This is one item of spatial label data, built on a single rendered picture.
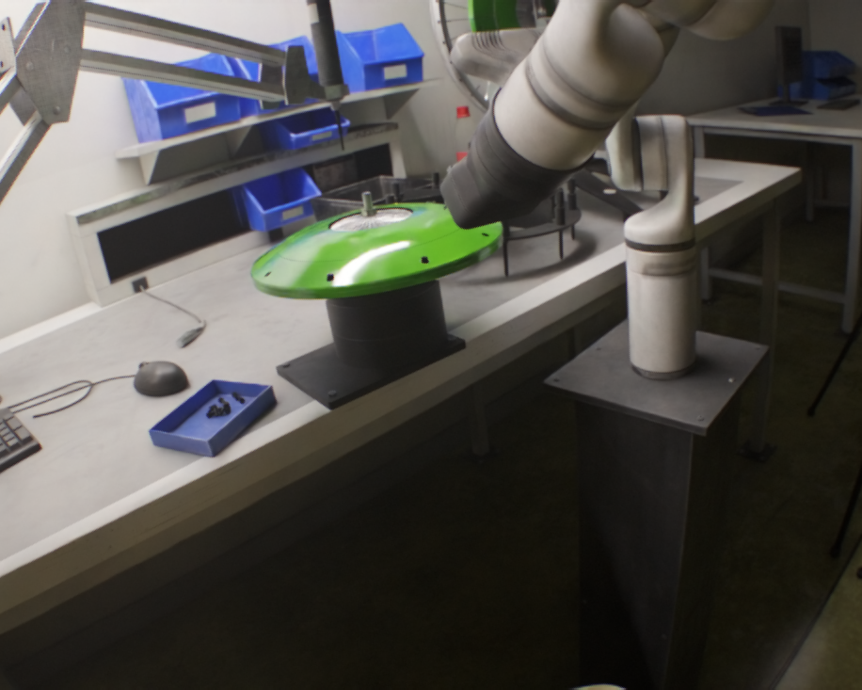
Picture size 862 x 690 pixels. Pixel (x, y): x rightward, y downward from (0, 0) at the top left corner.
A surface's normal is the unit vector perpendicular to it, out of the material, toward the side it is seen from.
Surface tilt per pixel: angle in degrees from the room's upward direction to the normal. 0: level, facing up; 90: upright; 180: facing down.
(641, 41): 67
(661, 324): 90
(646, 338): 90
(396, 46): 87
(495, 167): 105
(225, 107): 100
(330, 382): 0
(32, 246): 90
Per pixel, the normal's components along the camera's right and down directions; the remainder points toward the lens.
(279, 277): -0.40, -0.66
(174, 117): 0.66, 0.37
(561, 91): -0.61, 0.70
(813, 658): -0.14, -0.90
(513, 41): 0.31, -0.17
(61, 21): 0.85, 0.10
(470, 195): -0.74, 0.19
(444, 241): 0.13, -0.75
